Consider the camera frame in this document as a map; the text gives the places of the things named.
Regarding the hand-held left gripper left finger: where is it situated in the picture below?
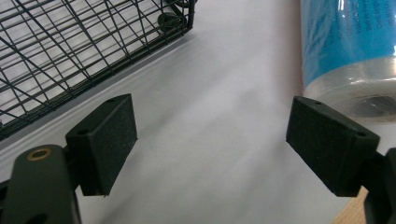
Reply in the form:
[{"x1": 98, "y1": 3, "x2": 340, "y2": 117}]
[{"x1": 64, "y1": 93, "x2": 138, "y2": 197}]

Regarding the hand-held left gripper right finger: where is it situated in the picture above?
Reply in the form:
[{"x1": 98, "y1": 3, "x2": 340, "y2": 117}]
[{"x1": 285, "y1": 95, "x2": 381, "y2": 198}]

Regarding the black wire basket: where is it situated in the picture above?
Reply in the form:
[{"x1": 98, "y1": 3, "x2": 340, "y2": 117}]
[{"x1": 0, "y1": 0, "x2": 198, "y2": 142}]

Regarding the blue plastic film roll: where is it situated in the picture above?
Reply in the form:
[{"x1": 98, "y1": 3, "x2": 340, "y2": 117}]
[{"x1": 299, "y1": 0, "x2": 396, "y2": 123}]

